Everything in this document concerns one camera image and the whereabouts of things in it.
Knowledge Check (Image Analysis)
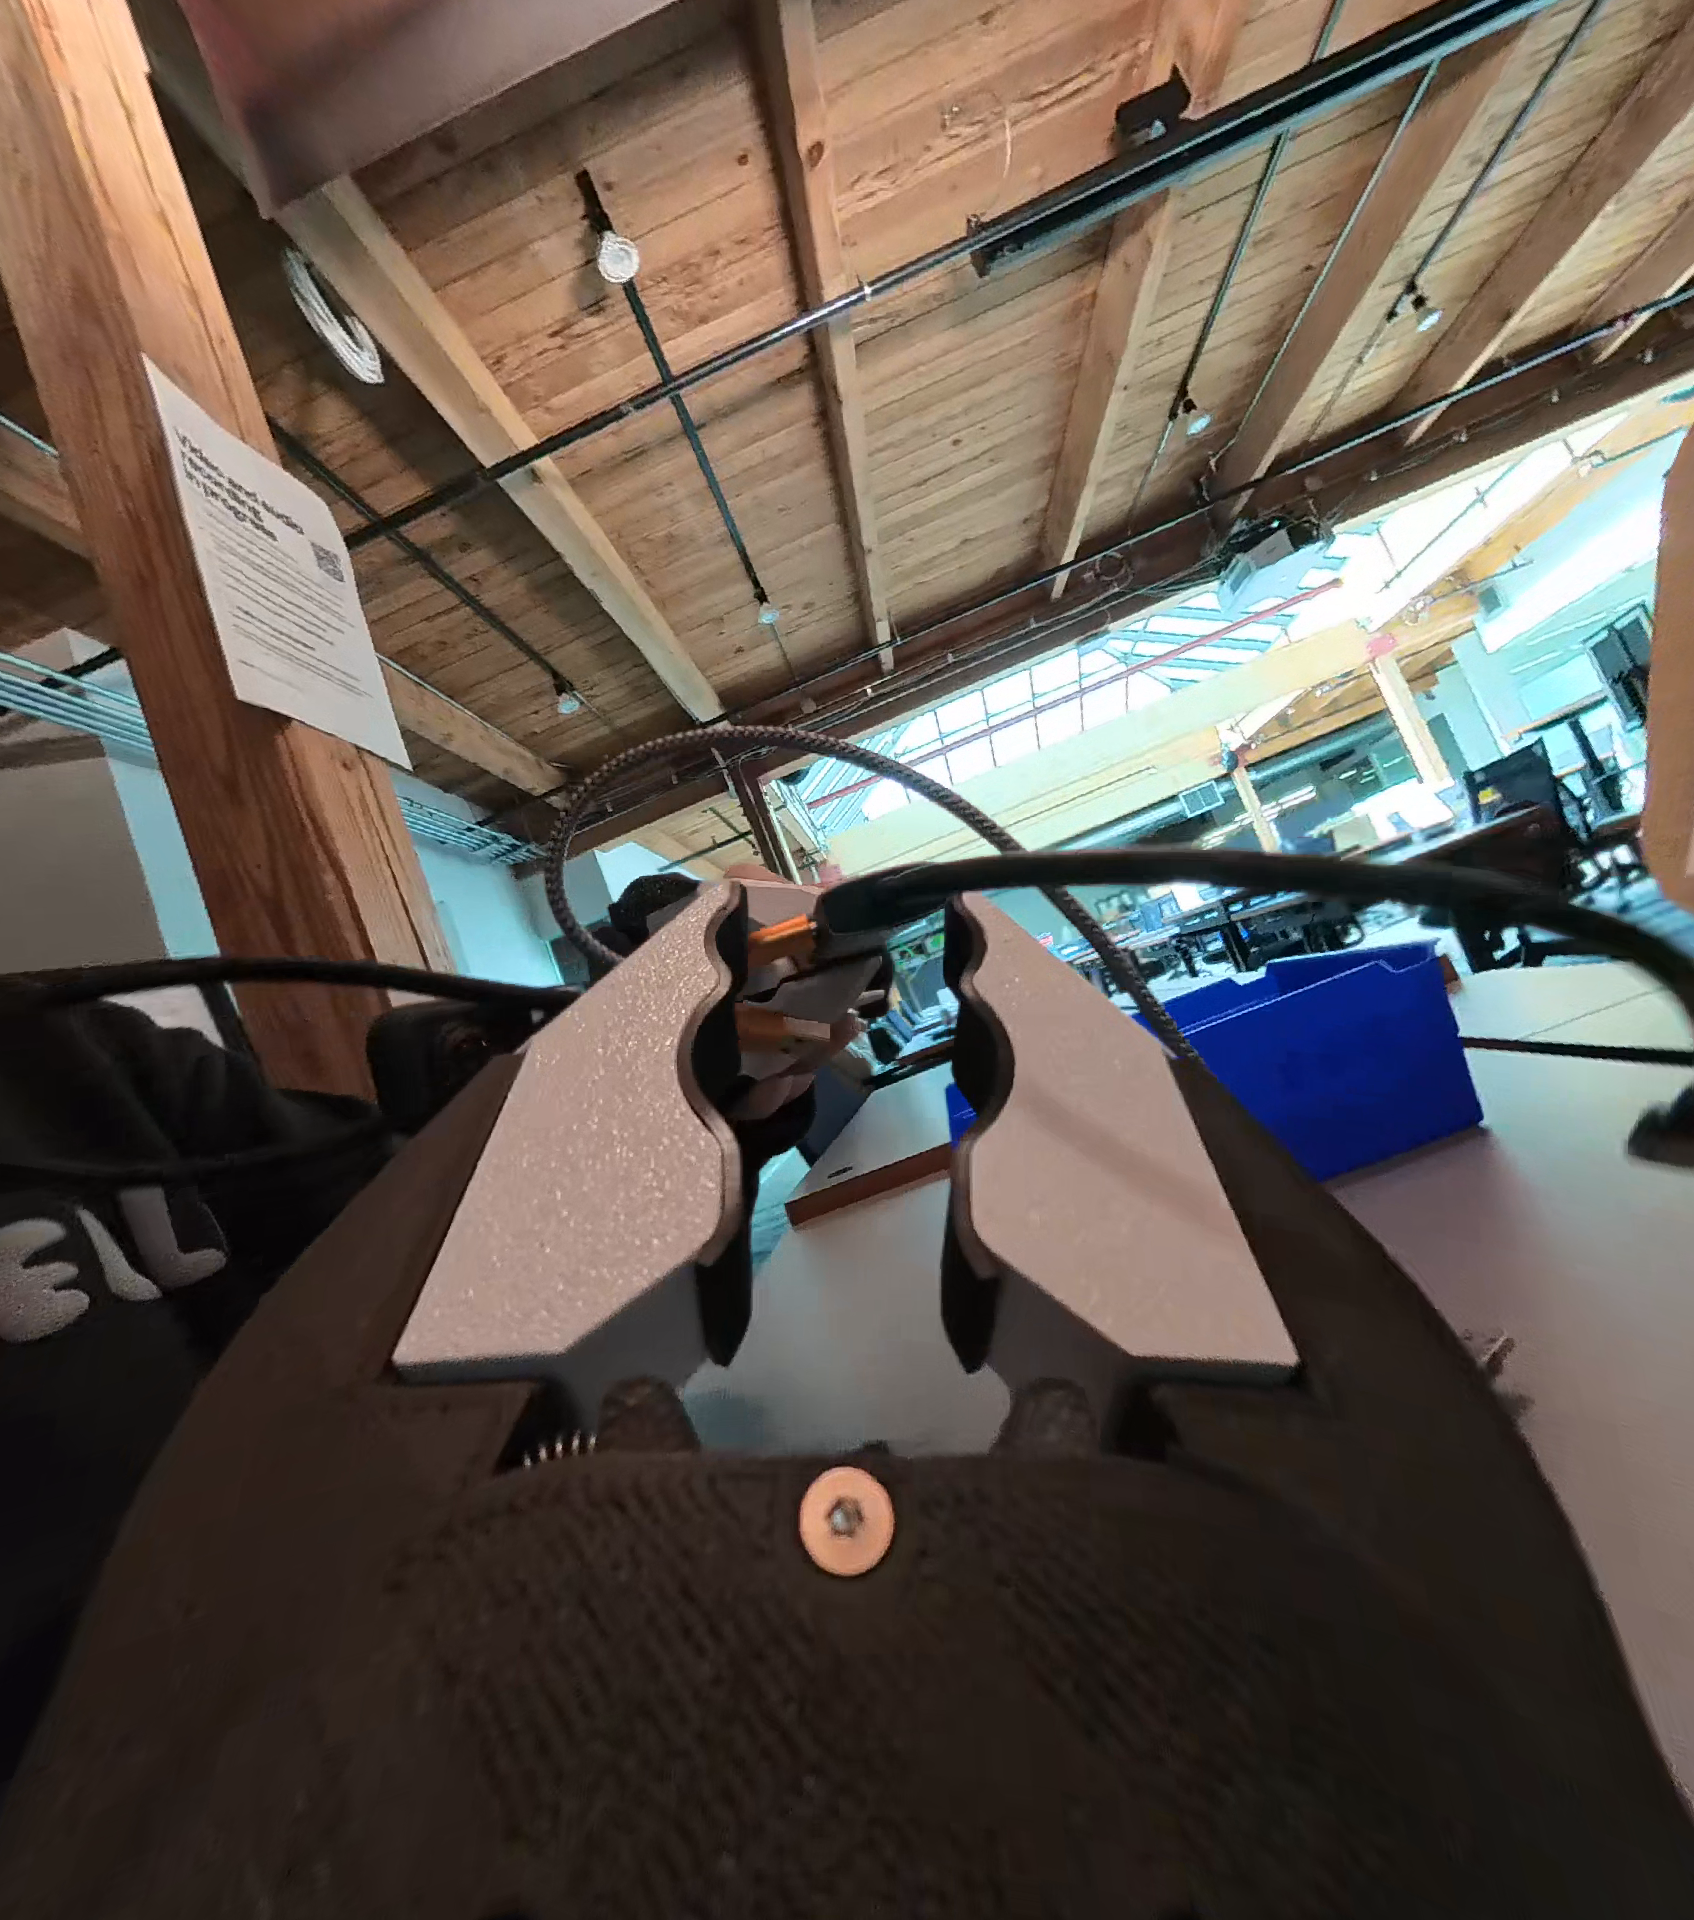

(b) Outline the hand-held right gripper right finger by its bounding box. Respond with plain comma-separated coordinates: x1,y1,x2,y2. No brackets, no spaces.
936,893,1302,1386

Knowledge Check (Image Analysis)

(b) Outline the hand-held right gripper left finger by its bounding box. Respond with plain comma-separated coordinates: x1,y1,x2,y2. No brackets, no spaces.
388,877,760,1386

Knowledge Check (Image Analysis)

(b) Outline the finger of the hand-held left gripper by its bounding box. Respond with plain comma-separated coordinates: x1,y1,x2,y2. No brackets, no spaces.
748,948,897,1086

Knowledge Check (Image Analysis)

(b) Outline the long grey usb hub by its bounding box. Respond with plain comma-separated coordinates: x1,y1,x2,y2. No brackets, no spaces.
813,882,946,962

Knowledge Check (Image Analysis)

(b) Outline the blue plastic bin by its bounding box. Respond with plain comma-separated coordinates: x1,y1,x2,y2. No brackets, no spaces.
943,943,1486,1188

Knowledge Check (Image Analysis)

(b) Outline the grey braided cable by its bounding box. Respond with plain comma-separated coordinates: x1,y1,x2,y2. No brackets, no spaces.
545,724,1201,1071

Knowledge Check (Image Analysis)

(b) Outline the black hub cable grey plug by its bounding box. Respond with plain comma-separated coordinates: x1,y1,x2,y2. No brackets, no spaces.
816,846,1694,1172

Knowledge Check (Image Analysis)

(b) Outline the person's black hoodie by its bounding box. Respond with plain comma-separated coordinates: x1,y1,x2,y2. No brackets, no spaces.
0,973,405,1908

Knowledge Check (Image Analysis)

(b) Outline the white paper notice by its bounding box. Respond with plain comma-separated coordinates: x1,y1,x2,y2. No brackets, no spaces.
142,355,413,771

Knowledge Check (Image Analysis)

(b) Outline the black office chair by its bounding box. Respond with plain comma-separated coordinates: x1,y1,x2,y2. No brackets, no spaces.
1458,739,1600,962

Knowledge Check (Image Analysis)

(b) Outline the ceiling projector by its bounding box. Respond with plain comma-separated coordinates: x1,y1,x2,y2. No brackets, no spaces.
1214,515,1341,614

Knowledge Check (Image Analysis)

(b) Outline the wooden post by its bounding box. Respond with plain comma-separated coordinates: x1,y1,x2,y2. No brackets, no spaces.
0,0,460,1099

